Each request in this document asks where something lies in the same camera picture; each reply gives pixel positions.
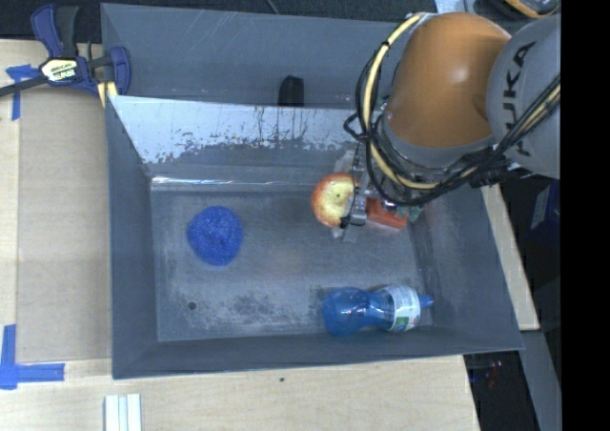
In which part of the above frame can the blue round scrubbing sponge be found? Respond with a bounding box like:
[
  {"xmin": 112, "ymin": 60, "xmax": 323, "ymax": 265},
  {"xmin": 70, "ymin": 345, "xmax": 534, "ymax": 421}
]
[{"xmin": 185, "ymin": 205, "xmax": 246, "ymax": 268}]

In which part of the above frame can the red and yellow apple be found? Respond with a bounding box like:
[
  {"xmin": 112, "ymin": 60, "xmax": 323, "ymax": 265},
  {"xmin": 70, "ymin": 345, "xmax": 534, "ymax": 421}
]
[{"xmin": 310, "ymin": 172, "xmax": 358, "ymax": 230}]

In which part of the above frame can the small black block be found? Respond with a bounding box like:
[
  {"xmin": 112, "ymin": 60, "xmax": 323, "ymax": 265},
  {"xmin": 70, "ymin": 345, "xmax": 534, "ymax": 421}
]
[{"xmin": 278, "ymin": 75, "xmax": 306, "ymax": 108}]

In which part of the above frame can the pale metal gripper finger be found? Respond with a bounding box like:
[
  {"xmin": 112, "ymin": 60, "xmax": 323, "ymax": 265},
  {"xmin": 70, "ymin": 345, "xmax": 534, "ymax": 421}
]
[
  {"xmin": 333, "ymin": 151, "xmax": 359, "ymax": 178},
  {"xmin": 339, "ymin": 215, "xmax": 366, "ymax": 245}
]

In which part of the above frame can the blue clear plastic bottle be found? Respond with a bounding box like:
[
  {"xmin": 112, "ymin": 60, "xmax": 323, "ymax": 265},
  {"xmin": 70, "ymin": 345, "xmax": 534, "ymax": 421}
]
[{"xmin": 321, "ymin": 283, "xmax": 436, "ymax": 339}]

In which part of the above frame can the orange-red block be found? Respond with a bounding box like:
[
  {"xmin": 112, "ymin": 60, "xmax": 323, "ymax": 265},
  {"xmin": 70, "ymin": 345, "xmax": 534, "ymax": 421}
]
[{"xmin": 365, "ymin": 196, "xmax": 410, "ymax": 231}]

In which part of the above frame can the grey metal bin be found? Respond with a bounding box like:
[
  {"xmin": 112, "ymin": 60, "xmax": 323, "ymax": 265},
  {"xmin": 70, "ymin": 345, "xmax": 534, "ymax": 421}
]
[{"xmin": 99, "ymin": 2, "xmax": 526, "ymax": 380}]

